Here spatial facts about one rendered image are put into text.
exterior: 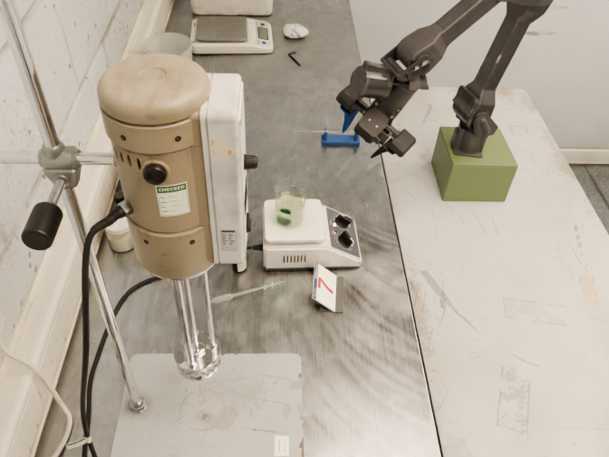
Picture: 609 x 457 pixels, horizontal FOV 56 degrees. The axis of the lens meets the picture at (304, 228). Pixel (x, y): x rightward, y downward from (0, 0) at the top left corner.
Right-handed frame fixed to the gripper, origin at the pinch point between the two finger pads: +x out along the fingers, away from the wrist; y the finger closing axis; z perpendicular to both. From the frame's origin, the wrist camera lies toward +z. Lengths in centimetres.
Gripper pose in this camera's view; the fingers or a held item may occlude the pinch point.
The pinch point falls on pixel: (364, 134)
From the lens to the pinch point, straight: 126.8
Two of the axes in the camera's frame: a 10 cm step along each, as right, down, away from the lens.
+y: 7.3, 6.8, -0.6
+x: -4.0, 5.0, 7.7
